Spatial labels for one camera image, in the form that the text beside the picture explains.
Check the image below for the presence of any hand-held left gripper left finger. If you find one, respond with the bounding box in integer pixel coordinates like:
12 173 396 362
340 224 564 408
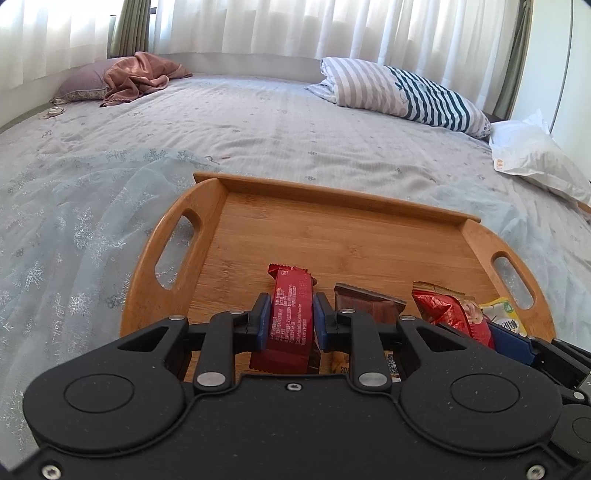
115 293 273 393

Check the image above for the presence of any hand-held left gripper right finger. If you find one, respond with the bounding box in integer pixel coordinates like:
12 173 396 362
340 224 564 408
313 293 467 393

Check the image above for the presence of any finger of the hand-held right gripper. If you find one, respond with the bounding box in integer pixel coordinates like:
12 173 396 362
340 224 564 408
487 320 555 370

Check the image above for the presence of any long red snack bar packet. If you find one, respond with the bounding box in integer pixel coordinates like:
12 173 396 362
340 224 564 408
249 263 319 374

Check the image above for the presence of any large red snack bag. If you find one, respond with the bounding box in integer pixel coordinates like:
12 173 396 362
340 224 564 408
412 281 497 352

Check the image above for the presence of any wooden tray with handles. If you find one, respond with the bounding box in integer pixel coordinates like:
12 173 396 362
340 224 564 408
120 172 557 384

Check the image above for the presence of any yellow snack bag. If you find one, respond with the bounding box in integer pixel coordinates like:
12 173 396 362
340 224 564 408
478 298 529 337

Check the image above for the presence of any brown cracker packet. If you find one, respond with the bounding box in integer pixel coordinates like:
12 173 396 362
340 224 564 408
314 282 407 381

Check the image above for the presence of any white pillow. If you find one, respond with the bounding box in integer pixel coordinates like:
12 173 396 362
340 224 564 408
488 108 591 206

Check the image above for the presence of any grey patterned bed sheet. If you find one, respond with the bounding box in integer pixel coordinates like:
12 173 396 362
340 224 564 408
0 71 591 467

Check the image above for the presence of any striped pillow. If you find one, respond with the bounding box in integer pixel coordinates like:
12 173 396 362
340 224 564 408
305 56 491 139

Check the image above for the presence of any pink cloth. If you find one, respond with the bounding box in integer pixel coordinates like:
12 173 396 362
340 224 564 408
99 52 194 108

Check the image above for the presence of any green curtain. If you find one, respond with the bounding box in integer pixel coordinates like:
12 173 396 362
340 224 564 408
492 0 535 121
107 0 158 58

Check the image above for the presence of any white sheer curtain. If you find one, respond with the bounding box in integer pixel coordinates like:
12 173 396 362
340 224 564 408
0 0 122 95
148 0 527 121

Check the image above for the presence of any purple pillow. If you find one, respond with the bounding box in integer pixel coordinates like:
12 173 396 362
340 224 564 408
50 58 121 104

